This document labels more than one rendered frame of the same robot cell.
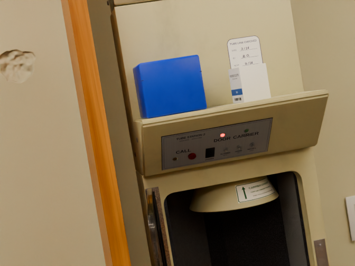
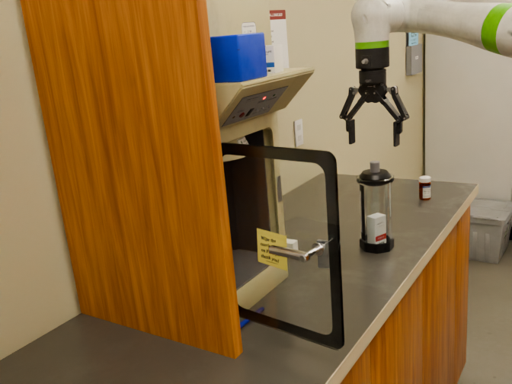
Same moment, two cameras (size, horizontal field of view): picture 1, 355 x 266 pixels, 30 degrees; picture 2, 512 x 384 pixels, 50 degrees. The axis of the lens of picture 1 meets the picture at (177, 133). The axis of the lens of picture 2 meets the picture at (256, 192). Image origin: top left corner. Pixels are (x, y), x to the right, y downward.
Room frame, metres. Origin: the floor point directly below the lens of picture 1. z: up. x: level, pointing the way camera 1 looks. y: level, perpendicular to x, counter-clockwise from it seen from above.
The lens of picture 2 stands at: (0.32, 0.83, 1.60)
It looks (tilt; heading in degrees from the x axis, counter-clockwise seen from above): 16 degrees down; 313
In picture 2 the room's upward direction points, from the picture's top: 5 degrees counter-clockwise
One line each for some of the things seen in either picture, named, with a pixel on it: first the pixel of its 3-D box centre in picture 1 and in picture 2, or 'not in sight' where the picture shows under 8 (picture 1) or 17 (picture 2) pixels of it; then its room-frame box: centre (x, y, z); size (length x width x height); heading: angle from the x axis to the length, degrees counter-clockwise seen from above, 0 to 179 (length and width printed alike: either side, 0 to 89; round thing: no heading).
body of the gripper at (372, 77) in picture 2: not in sight; (372, 85); (1.11, -0.54, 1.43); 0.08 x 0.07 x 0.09; 7
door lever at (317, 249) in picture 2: not in sight; (295, 250); (0.92, 0.08, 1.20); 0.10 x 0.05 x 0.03; 2
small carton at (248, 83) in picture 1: (249, 83); (268, 59); (1.14, -0.14, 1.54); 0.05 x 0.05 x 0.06; 17
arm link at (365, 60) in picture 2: not in sight; (371, 59); (1.11, -0.54, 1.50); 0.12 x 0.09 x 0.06; 97
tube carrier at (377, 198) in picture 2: not in sight; (376, 210); (1.11, -0.54, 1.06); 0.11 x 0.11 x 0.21
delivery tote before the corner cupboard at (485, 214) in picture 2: not in sight; (463, 227); (1.70, -2.75, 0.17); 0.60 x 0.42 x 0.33; 7
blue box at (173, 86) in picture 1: (168, 87); (232, 57); (1.12, 0.00, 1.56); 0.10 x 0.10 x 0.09; 9
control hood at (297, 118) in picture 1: (232, 133); (261, 97); (1.13, -0.09, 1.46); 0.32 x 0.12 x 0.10; 99
